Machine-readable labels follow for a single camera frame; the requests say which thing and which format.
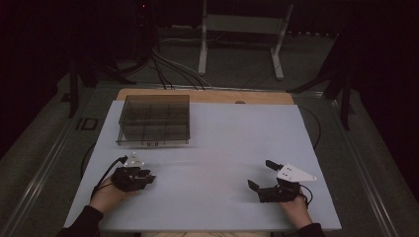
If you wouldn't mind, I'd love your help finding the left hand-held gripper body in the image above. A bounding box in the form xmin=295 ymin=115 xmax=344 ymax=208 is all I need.
xmin=111 ymin=152 xmax=147 ymax=194

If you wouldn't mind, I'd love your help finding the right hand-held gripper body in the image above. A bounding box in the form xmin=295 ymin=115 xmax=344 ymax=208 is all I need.
xmin=257 ymin=163 xmax=318 ymax=204

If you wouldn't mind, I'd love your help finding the dark transparent drawer box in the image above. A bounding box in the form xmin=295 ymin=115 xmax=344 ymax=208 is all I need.
xmin=116 ymin=94 xmax=191 ymax=147

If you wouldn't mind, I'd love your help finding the person's left hand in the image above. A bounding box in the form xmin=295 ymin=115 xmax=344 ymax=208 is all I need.
xmin=88 ymin=183 xmax=140 ymax=215

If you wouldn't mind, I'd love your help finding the person's right hand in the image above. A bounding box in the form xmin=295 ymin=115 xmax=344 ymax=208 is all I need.
xmin=279 ymin=194 xmax=313 ymax=230

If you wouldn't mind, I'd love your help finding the white board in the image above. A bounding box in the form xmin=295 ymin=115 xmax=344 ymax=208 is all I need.
xmin=62 ymin=100 xmax=343 ymax=232

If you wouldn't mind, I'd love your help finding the black stand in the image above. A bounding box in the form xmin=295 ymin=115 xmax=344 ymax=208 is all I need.
xmin=67 ymin=58 xmax=137 ymax=119
xmin=286 ymin=29 xmax=356 ymax=131

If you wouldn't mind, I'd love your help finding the white metal stand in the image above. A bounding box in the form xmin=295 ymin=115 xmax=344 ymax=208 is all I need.
xmin=197 ymin=0 xmax=294 ymax=81

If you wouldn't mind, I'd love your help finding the left hand-held gripper cable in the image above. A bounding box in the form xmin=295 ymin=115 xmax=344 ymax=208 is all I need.
xmin=90 ymin=155 xmax=129 ymax=200

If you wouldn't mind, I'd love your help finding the hand-held gripper cable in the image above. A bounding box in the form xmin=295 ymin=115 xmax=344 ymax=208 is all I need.
xmin=297 ymin=184 xmax=314 ymax=208
xmin=90 ymin=155 xmax=129 ymax=200

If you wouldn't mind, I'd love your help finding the right hand-held gripper cable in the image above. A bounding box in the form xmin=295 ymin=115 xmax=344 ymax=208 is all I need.
xmin=297 ymin=184 xmax=314 ymax=208

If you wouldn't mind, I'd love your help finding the black cable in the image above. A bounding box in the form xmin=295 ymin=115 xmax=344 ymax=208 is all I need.
xmin=80 ymin=142 xmax=97 ymax=181
xmin=297 ymin=105 xmax=322 ymax=151

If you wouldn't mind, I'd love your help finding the metal floor rail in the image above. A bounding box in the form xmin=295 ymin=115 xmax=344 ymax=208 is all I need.
xmin=0 ymin=88 xmax=100 ymax=237
xmin=327 ymin=98 xmax=401 ymax=237

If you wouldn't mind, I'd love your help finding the bundle of floor cables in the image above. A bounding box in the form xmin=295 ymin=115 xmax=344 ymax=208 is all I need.
xmin=149 ymin=45 xmax=213 ymax=92

